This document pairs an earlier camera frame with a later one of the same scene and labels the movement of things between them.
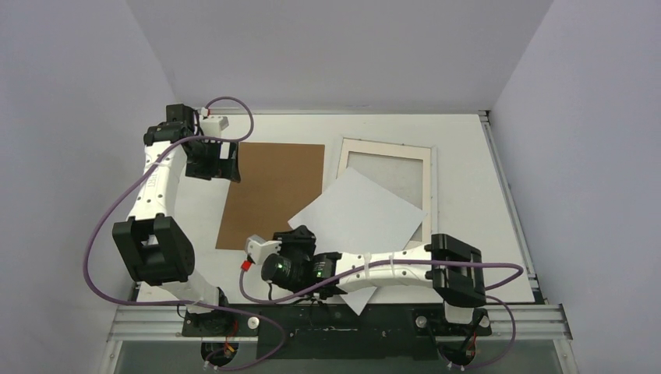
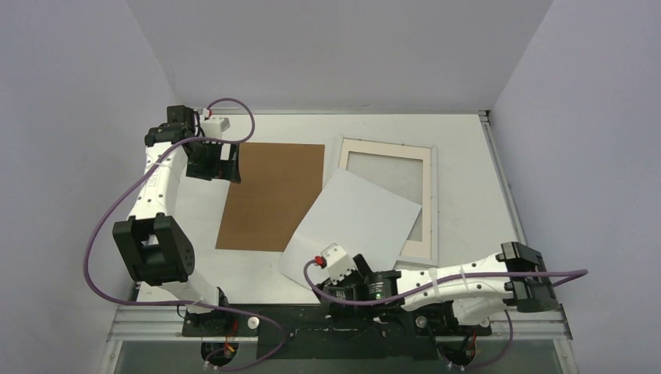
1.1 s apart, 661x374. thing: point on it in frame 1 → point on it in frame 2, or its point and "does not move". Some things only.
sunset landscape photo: (355, 215) does not move
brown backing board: (277, 181) does not move
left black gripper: (220, 168) does not move
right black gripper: (298, 239) → (354, 275)
